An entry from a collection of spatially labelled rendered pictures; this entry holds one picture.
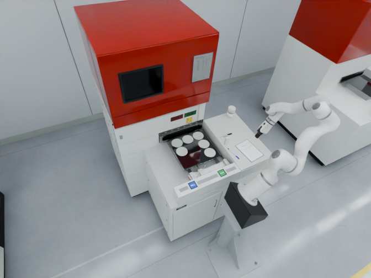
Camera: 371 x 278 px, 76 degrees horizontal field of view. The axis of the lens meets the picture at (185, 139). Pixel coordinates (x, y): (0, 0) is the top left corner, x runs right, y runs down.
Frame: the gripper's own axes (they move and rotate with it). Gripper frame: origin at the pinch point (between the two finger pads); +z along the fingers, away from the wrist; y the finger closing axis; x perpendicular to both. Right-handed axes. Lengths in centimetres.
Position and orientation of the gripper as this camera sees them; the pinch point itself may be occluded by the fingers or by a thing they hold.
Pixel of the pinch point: (257, 135)
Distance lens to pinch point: 214.5
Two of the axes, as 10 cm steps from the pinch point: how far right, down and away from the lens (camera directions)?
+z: -5.3, 7.3, 4.3
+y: 7.5, 1.6, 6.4
